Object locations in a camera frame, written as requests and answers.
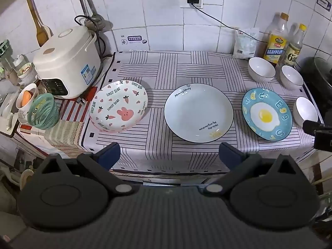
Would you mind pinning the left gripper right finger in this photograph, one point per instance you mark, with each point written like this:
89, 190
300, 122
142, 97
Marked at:
240, 166

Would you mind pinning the black wok with lid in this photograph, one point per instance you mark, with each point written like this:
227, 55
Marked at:
316, 73

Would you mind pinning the green plastic basket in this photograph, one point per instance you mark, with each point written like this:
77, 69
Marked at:
43, 113

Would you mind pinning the right wall sticker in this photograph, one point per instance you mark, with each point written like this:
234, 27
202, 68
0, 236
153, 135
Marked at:
324, 4

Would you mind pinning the white cup with egg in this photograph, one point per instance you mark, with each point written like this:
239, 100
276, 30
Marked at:
25, 100

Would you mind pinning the blue wall sticker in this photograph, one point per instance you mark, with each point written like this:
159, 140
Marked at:
133, 39

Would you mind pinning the hanging metal ladle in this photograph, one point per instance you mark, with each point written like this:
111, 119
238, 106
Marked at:
91, 19

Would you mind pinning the small white jar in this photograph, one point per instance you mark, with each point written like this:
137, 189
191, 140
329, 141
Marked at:
25, 70

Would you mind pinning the red striped cloth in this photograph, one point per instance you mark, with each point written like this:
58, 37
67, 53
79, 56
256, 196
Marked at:
64, 137

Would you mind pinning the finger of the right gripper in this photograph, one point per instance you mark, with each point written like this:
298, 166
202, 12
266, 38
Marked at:
311, 127

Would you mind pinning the wooden spatula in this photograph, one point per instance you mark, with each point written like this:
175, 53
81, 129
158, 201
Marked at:
43, 32

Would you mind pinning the white vinegar bottle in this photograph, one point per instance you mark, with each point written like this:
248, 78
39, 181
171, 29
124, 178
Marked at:
294, 47

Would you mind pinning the blue fried egg plate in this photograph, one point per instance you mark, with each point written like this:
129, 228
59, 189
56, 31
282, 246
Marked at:
267, 114

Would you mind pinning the large white ribbed bowl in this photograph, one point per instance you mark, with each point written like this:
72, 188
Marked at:
261, 70

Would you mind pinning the striped patterned table mat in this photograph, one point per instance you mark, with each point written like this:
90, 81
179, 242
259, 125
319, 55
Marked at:
151, 147

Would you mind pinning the yellow label cooking wine bottle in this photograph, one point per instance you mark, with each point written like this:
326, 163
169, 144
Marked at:
278, 38

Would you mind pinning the pink bunny carrot plate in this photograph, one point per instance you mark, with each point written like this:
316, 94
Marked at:
118, 106

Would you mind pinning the white rice cooker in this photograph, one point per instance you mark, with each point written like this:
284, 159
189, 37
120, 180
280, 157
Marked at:
68, 63

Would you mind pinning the white black-rimmed plate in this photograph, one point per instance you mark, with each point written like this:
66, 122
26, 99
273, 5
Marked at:
198, 113

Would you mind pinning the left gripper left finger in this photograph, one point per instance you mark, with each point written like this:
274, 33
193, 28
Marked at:
99, 165

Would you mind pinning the white salt bag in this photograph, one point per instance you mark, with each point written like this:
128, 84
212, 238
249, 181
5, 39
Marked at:
245, 43

